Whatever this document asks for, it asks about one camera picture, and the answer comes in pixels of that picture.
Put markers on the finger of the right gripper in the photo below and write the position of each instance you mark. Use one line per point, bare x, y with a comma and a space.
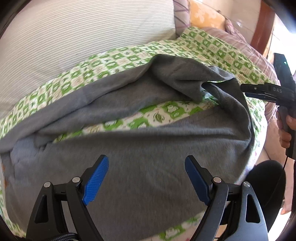
260, 88
260, 96

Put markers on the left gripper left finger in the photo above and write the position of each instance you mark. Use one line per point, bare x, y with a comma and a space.
47, 220

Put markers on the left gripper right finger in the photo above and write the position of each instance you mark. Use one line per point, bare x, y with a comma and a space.
233, 211

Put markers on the grey sweat pants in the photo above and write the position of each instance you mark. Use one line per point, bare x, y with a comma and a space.
146, 189

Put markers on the person's right hand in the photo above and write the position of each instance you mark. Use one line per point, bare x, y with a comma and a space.
285, 137

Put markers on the person's black trouser leg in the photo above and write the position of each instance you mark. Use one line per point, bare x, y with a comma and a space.
268, 181

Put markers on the orange pillow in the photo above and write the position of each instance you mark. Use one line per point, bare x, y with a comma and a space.
202, 16

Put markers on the purple plaid pillow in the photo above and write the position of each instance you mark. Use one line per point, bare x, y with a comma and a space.
230, 35

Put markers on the white striped duvet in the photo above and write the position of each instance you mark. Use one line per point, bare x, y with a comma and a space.
49, 37

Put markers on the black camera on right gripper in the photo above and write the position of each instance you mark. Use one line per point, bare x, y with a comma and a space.
283, 72

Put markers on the brown wooden door frame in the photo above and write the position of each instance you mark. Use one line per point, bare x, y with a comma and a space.
264, 28

